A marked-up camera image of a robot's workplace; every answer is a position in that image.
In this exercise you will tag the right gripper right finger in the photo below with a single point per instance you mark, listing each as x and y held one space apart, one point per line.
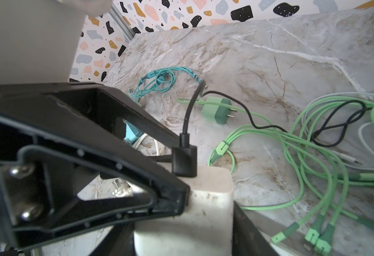
247 240

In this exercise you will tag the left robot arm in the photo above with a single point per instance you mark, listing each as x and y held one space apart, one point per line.
38 39

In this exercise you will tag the white square charger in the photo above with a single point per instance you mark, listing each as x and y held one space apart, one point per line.
203 229

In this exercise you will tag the large colourful power strip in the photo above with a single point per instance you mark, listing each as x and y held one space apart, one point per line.
284 243

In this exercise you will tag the teal charger plug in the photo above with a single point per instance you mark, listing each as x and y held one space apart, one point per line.
132 133

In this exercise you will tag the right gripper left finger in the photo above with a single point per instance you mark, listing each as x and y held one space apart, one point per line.
65 168

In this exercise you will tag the light green charger plug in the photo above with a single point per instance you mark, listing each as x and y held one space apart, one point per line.
212 110

